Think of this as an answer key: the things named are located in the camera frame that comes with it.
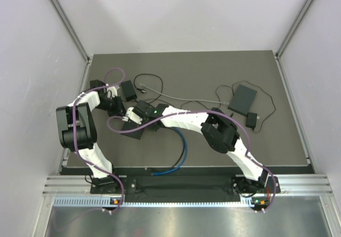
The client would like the aluminium frame post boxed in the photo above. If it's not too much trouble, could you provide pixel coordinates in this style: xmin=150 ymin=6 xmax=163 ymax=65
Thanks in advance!
xmin=274 ymin=0 xmax=315 ymax=61
xmin=49 ymin=0 xmax=90 ymax=62

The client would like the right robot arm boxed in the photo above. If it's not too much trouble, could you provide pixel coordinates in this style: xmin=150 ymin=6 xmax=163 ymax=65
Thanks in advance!
xmin=126 ymin=101 xmax=278 ymax=193

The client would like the right aluminium frame post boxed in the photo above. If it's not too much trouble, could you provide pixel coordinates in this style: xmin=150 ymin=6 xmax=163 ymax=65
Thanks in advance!
xmin=274 ymin=0 xmax=315 ymax=61

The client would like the slotted grey cable duct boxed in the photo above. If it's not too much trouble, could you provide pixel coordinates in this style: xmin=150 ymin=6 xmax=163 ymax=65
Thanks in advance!
xmin=53 ymin=196 xmax=265 ymax=209

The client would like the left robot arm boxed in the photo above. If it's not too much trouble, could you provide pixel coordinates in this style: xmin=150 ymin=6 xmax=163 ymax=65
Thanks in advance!
xmin=56 ymin=80 xmax=126 ymax=193

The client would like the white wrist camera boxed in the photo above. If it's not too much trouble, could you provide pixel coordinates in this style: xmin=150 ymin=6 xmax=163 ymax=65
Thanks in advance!
xmin=125 ymin=107 xmax=143 ymax=125
xmin=105 ymin=85 xmax=120 ymax=99

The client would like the aluminium front frame rail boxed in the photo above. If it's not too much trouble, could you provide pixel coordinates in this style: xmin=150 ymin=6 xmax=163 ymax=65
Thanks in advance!
xmin=43 ymin=174 xmax=332 ymax=200

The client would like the left aluminium frame post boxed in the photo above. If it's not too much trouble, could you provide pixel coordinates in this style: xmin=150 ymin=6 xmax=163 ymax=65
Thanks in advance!
xmin=49 ymin=0 xmax=90 ymax=62

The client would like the blue ethernet cable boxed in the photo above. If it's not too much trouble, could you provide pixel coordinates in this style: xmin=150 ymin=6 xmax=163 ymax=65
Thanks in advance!
xmin=151 ymin=129 xmax=189 ymax=176

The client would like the black network switch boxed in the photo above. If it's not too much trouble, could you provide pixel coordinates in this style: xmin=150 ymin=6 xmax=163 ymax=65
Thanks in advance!
xmin=228 ymin=85 xmax=257 ymax=117
xmin=121 ymin=121 xmax=144 ymax=140

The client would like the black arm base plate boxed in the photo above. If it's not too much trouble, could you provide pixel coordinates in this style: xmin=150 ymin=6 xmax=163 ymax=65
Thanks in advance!
xmin=85 ymin=168 xmax=280 ymax=201

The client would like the grey ethernet cable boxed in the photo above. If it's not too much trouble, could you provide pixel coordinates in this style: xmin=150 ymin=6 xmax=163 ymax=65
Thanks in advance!
xmin=140 ymin=82 xmax=230 ymax=105

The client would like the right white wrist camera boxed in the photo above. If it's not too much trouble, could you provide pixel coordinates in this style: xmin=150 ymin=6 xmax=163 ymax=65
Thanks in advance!
xmin=125 ymin=107 xmax=143 ymax=125

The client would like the black power adapter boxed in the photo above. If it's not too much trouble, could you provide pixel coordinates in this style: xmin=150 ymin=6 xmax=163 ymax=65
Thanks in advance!
xmin=121 ymin=80 xmax=137 ymax=102
xmin=246 ymin=112 xmax=258 ymax=130

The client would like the black ethernet cable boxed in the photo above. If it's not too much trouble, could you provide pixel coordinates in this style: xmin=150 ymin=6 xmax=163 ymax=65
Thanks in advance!
xmin=143 ymin=127 xmax=187 ymax=171

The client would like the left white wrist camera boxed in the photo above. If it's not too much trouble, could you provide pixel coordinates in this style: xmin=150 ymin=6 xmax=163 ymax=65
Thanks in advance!
xmin=105 ymin=85 xmax=120 ymax=99

